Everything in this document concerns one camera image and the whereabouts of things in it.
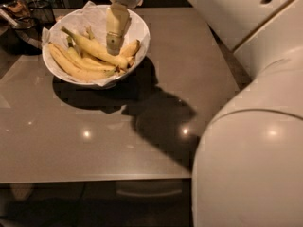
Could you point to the white bowl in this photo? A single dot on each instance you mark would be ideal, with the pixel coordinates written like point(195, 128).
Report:
point(142, 26)

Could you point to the front outer yellow banana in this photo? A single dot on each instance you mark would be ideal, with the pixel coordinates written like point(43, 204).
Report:
point(72, 68)

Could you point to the long yellow banana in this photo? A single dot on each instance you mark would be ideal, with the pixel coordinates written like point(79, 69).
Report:
point(96, 49)

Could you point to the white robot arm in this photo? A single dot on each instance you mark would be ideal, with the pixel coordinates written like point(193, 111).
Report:
point(248, 168)

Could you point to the middle yellow banana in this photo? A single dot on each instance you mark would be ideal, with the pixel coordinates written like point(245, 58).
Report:
point(84, 62)

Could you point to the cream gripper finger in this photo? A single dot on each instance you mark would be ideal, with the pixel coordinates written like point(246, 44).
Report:
point(117, 23)

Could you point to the small right yellow banana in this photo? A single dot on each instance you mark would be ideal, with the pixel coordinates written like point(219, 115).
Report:
point(130, 49)

